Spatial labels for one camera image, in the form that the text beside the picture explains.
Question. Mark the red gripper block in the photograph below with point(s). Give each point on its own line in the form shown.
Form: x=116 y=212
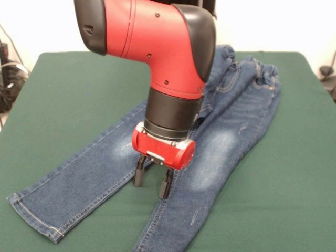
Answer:
x=162 y=151

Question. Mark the blue denim jeans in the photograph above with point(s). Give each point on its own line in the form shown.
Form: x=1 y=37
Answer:
x=223 y=144

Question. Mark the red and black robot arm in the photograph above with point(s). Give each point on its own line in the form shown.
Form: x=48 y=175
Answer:
x=157 y=52

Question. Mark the dark green table cloth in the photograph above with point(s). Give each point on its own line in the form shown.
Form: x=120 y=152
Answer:
x=78 y=105

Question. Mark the black metal column stand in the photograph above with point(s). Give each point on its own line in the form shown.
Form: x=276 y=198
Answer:
x=210 y=8

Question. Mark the black upright power strip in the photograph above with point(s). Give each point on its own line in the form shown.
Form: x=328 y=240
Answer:
x=4 y=52

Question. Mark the black round plug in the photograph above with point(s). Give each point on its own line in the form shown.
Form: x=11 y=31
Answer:
x=325 y=70

